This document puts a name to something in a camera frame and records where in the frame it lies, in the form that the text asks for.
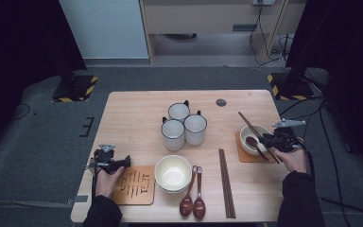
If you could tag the cream ceramic bowl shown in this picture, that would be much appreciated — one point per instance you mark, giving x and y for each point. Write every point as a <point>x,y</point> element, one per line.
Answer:
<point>172,173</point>
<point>261,128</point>
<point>171,192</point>

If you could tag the person's left hand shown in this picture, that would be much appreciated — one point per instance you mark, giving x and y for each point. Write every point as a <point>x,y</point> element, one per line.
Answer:
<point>105,184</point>

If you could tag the bundle of dark chopsticks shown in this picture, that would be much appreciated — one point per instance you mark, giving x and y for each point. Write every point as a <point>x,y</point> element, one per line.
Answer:
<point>227,186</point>

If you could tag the black stand with striped base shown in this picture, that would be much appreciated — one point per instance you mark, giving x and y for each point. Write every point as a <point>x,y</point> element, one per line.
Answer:
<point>75,90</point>
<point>291,90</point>

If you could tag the black curtain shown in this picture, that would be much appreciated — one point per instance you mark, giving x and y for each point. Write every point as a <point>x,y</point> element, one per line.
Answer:
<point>19,47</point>
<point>353,63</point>

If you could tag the white mug black rim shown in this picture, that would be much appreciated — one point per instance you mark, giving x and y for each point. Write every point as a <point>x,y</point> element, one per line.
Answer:
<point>178,111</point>
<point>172,134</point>
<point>195,127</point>

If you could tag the white power strip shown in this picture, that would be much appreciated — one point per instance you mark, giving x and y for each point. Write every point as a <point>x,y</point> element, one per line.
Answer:
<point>263,2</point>

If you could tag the white panel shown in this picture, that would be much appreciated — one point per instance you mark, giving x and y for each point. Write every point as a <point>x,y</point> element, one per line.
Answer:
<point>107,28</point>

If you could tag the wooden coaster with cutouts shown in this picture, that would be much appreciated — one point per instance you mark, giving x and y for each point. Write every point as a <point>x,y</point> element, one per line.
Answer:
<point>244,158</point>
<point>138,195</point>

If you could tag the grey round table grommet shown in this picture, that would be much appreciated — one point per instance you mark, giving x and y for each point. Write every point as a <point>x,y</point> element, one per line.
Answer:
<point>221,102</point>

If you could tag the reddish brown wooden spoon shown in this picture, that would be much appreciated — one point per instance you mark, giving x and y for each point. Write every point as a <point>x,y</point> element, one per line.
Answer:
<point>199,208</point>
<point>186,208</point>
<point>251,141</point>

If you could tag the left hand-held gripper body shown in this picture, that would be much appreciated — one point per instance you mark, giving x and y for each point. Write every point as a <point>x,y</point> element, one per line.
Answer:
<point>104,159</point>

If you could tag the person's right hand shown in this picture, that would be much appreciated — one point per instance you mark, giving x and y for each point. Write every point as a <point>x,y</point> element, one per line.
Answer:
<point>294,160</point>

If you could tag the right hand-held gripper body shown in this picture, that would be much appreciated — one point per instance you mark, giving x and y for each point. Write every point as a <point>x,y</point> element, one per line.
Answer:
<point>285,140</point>

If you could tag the light wooden cabinet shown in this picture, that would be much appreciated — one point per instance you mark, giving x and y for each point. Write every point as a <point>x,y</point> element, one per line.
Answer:
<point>201,19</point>

